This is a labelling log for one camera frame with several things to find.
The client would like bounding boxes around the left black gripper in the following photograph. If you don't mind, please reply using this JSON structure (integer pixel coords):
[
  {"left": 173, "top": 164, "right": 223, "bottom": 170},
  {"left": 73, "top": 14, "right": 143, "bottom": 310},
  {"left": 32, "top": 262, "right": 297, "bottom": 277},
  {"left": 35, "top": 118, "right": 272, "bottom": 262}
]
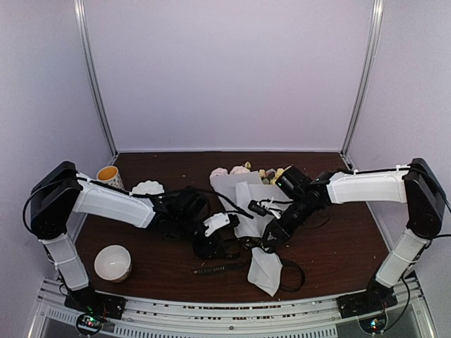
[{"left": 174, "top": 214, "right": 228, "bottom": 261}]

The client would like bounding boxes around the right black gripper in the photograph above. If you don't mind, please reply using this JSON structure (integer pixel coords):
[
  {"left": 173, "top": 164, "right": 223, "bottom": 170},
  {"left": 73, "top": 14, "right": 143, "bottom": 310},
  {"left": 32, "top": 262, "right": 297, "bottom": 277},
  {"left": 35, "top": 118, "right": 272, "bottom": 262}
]
[{"left": 259, "top": 195, "right": 319, "bottom": 249}]

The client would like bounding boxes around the black ribbon strap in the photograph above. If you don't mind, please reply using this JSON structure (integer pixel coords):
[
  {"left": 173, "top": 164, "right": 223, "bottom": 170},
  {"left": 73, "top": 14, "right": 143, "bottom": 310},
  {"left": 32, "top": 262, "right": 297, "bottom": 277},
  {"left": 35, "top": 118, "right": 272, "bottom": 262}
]
[{"left": 190, "top": 235, "right": 307, "bottom": 294}]

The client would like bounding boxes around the yellow blossom stem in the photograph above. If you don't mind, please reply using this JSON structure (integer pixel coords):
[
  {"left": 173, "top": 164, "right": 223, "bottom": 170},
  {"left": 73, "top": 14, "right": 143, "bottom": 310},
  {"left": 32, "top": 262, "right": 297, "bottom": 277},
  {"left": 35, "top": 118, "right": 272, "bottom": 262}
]
[{"left": 259, "top": 168, "right": 285, "bottom": 185}]

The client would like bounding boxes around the translucent white wrapping paper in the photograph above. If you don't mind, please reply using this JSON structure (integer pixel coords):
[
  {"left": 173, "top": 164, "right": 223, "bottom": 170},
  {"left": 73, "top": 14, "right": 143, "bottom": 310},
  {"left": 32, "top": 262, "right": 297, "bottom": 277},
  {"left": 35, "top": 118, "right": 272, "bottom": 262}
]
[{"left": 209, "top": 166, "right": 284, "bottom": 296}]

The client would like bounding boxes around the pink rose stem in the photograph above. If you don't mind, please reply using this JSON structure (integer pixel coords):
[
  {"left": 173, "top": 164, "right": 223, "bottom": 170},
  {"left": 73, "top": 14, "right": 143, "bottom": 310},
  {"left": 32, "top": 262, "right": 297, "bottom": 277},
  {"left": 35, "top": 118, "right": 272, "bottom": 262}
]
[{"left": 230, "top": 161, "right": 252, "bottom": 175}]

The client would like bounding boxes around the pink flower stem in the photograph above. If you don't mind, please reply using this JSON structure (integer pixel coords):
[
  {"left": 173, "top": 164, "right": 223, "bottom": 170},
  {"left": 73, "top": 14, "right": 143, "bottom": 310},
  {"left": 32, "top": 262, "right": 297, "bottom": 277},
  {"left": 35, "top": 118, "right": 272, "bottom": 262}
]
[{"left": 209, "top": 168, "right": 229, "bottom": 180}]

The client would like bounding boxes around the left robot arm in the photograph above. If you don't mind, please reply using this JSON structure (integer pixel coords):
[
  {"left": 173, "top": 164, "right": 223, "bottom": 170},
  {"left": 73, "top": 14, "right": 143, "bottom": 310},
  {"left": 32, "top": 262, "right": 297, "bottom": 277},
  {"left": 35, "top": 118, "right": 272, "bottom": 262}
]
[{"left": 22, "top": 161, "right": 231, "bottom": 313}]

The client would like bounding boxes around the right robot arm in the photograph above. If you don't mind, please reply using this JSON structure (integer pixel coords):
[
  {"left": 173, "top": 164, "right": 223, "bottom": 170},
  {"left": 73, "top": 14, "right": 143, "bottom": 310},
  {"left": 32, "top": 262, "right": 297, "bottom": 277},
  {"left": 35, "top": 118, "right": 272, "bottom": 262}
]
[{"left": 262, "top": 158, "right": 450, "bottom": 311}]

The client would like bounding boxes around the white scalloped bowl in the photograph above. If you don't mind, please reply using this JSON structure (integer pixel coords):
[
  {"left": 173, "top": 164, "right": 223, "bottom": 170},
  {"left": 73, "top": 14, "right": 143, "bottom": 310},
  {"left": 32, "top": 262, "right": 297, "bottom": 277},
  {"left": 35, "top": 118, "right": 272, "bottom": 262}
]
[{"left": 131, "top": 180, "right": 165, "bottom": 195}]

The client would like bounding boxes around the plain white bowl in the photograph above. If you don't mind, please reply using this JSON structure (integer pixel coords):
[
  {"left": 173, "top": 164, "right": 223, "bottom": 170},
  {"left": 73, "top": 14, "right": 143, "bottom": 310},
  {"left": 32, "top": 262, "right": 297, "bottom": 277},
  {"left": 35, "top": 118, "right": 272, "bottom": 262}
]
[{"left": 94, "top": 244, "right": 132, "bottom": 283}]

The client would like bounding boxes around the yellow patterned cup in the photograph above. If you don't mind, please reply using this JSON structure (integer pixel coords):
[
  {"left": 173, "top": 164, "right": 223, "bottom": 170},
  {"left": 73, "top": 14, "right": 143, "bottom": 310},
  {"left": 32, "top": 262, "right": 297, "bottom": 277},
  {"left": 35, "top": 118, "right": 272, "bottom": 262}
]
[{"left": 97, "top": 165, "right": 125, "bottom": 189}]

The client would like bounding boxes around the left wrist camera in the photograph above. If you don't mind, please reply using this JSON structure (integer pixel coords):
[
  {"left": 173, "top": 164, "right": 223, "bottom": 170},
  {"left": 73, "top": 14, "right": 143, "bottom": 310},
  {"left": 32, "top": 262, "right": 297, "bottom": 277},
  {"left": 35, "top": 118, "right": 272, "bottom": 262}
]
[{"left": 204, "top": 213, "right": 240, "bottom": 237}]

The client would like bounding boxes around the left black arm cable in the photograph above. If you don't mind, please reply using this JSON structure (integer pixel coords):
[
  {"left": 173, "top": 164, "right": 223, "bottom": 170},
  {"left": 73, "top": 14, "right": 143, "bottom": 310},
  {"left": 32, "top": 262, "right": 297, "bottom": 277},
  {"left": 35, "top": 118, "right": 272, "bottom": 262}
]
[{"left": 21, "top": 177, "right": 254, "bottom": 240}]

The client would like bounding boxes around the aluminium front rail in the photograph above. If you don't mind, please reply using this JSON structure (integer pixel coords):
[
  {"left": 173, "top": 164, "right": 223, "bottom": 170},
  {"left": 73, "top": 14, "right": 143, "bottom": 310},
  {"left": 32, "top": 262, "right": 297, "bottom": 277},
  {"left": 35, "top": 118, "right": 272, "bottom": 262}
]
[{"left": 25, "top": 277, "right": 438, "bottom": 337}]

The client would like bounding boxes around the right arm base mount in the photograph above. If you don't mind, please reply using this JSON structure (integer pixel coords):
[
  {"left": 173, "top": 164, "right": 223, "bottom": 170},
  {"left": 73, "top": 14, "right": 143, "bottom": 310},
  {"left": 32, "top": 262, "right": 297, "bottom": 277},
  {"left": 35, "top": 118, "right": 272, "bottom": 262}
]
[{"left": 337, "top": 292, "right": 397, "bottom": 318}]

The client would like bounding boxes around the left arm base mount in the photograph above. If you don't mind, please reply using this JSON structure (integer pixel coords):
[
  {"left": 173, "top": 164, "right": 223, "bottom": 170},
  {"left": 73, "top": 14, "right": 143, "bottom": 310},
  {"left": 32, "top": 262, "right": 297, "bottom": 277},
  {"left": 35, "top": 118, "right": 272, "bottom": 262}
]
[{"left": 64, "top": 292, "right": 126, "bottom": 320}]

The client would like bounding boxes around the right aluminium frame post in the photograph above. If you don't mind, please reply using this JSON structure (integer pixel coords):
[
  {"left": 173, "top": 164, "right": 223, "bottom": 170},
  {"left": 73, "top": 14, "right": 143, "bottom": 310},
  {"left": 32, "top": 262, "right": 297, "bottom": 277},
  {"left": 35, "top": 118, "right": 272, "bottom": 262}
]
[{"left": 340, "top": 0, "right": 385, "bottom": 161}]

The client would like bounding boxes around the aluminium frame post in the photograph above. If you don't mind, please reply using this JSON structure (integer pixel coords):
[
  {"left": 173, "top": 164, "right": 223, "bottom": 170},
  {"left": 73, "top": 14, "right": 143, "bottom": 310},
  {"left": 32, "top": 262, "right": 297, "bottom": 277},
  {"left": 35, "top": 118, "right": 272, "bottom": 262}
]
[
  {"left": 340, "top": 0, "right": 385, "bottom": 161},
  {"left": 73, "top": 0, "right": 118, "bottom": 158}
]

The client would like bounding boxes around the left aluminium frame post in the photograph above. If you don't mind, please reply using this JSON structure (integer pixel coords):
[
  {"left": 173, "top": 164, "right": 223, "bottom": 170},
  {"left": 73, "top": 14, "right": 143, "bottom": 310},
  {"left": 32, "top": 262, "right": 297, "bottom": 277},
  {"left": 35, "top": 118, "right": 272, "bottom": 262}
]
[{"left": 73, "top": 0, "right": 118, "bottom": 158}]

